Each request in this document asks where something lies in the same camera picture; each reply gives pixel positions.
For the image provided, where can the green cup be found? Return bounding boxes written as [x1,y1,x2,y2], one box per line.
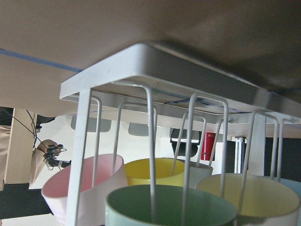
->
[105,185,237,226]

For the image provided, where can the white wire cup rack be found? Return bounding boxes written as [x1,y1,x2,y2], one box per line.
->
[60,43,301,226]

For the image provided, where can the yellow cup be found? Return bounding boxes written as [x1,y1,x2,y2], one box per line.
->
[125,158,185,186]

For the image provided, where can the red fire extinguisher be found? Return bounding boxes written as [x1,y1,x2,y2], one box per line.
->
[200,132,216,161]

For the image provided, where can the grey cup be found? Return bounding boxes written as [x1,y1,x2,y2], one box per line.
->
[189,161,213,188]

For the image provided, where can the beige cup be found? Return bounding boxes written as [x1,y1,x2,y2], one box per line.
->
[195,173,301,226]

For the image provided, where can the pink cup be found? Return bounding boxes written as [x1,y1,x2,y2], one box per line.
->
[41,154,129,226]

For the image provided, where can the blue cup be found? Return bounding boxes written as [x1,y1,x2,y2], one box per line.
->
[263,178,301,203]

